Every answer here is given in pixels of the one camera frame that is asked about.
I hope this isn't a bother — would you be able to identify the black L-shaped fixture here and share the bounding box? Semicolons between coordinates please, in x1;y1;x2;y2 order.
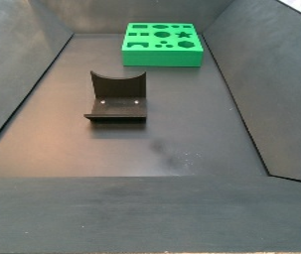
83;71;147;121

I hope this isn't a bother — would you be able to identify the green shape sorter block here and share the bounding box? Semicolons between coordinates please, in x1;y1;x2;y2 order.
121;23;204;67

